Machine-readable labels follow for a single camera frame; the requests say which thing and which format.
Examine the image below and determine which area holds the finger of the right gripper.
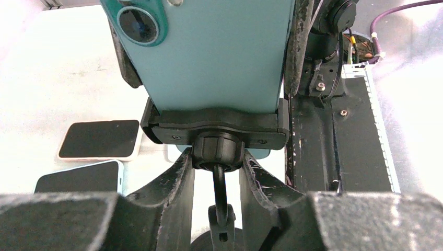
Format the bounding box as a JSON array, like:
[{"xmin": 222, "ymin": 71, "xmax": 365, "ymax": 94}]
[
  {"xmin": 108, "ymin": 20, "xmax": 143, "ymax": 88},
  {"xmin": 284, "ymin": 0, "xmax": 314, "ymax": 97}
]

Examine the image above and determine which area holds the light blue phone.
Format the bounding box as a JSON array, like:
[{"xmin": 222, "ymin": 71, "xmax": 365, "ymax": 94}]
[{"xmin": 34, "ymin": 160, "xmax": 124, "ymax": 193}]

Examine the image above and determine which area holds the pink phone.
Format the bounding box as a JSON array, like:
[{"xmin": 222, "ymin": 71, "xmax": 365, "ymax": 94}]
[{"xmin": 57, "ymin": 119, "xmax": 142, "ymax": 161}]

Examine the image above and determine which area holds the right controller board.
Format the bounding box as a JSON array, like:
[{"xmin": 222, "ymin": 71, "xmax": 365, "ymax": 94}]
[{"xmin": 343, "ymin": 31, "xmax": 375, "ymax": 64}]

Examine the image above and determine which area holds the teal phone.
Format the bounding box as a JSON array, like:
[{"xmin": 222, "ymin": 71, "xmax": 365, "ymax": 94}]
[{"xmin": 101, "ymin": 1, "xmax": 295, "ymax": 158}]

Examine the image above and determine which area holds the white flat phone stand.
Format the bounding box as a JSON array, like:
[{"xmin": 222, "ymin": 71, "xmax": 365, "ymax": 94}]
[{"xmin": 166, "ymin": 145, "xmax": 182, "ymax": 163}]

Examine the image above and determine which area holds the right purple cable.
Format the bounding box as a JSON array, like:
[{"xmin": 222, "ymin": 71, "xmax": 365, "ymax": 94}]
[{"xmin": 368, "ymin": 0, "xmax": 443, "ymax": 65}]

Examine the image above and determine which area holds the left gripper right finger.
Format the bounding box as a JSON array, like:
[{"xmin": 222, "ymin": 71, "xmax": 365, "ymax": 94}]
[{"xmin": 239, "ymin": 152, "xmax": 442, "ymax": 250}]

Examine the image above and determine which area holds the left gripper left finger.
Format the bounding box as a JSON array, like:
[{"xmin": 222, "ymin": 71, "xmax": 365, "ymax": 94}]
[{"xmin": 1, "ymin": 150, "xmax": 195, "ymax": 250}]

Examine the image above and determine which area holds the black gooseneck phone stand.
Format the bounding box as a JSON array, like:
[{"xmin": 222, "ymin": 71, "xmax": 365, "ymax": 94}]
[{"xmin": 137, "ymin": 99, "xmax": 289, "ymax": 250}]

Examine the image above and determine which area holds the grey slotted cable duct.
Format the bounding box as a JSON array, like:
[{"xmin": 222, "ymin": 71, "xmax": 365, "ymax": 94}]
[{"xmin": 342, "ymin": 64, "xmax": 401, "ymax": 193}]

